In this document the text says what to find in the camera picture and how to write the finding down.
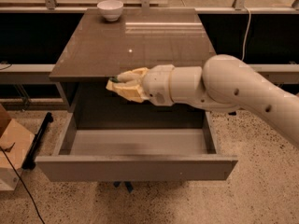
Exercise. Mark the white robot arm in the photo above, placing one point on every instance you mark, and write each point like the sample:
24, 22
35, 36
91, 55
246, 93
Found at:
223, 84

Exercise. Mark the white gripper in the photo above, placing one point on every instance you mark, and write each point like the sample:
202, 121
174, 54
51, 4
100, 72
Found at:
158, 84

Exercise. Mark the grey cabinet with glossy top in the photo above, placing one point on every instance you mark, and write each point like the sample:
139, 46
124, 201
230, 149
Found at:
98, 50

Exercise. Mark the open grey top drawer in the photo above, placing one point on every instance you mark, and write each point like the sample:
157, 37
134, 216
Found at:
107, 138

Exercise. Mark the white ceramic bowl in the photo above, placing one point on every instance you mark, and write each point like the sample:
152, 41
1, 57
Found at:
110, 10

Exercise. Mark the green and yellow sponge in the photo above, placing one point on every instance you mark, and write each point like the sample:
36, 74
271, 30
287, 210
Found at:
114, 79

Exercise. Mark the black bar on floor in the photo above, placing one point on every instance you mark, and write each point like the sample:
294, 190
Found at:
29, 162

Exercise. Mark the cardboard box at left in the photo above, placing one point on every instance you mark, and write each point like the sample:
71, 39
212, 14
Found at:
16, 141

